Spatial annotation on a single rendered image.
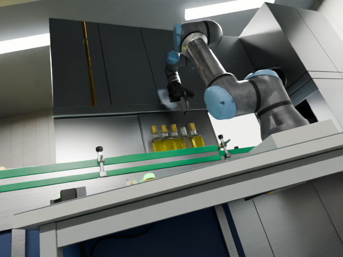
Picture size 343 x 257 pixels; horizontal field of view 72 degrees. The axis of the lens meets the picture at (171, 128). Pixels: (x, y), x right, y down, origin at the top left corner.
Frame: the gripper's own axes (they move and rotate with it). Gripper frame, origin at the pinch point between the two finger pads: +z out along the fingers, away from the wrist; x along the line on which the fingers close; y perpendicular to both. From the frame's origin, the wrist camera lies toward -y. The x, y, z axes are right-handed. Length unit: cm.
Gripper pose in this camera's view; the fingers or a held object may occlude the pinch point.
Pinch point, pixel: (186, 110)
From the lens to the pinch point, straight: 142.3
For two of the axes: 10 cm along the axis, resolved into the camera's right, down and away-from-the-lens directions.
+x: 3.0, -4.7, -8.3
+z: 2.5, 8.8, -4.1
